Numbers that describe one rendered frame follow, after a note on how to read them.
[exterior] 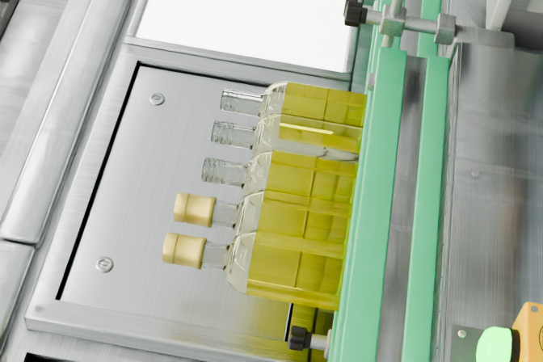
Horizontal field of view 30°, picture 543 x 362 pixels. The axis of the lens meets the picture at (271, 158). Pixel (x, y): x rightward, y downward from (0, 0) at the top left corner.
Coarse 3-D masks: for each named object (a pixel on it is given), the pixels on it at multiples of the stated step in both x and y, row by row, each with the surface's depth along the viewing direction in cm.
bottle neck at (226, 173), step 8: (208, 160) 118; (216, 160) 118; (208, 168) 117; (216, 168) 117; (224, 168) 117; (232, 168) 117; (240, 168) 118; (208, 176) 117; (216, 176) 117; (224, 176) 117; (232, 176) 117; (240, 176) 117; (224, 184) 118; (232, 184) 118; (240, 184) 118
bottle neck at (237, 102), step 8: (224, 96) 125; (232, 96) 125; (240, 96) 125; (248, 96) 125; (256, 96) 125; (224, 104) 125; (232, 104) 125; (240, 104) 125; (248, 104) 125; (256, 104) 125; (232, 112) 126; (240, 112) 126; (248, 112) 125; (256, 112) 125
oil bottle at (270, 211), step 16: (256, 192) 114; (272, 192) 114; (240, 208) 113; (256, 208) 113; (272, 208) 113; (288, 208) 113; (304, 208) 113; (320, 208) 113; (336, 208) 114; (240, 224) 112; (256, 224) 112; (272, 224) 112; (288, 224) 112; (304, 224) 112; (320, 224) 112; (336, 224) 112; (320, 240) 111; (336, 240) 111
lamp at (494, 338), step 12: (492, 336) 84; (504, 336) 84; (516, 336) 84; (480, 348) 84; (492, 348) 83; (504, 348) 83; (516, 348) 83; (480, 360) 84; (492, 360) 83; (504, 360) 83; (516, 360) 83
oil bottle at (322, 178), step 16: (256, 160) 117; (272, 160) 117; (288, 160) 117; (304, 160) 117; (320, 160) 117; (256, 176) 115; (272, 176) 115; (288, 176) 116; (304, 176) 116; (320, 176) 116; (336, 176) 116; (352, 176) 116; (288, 192) 115; (304, 192) 115; (320, 192) 115; (336, 192) 115; (352, 192) 115
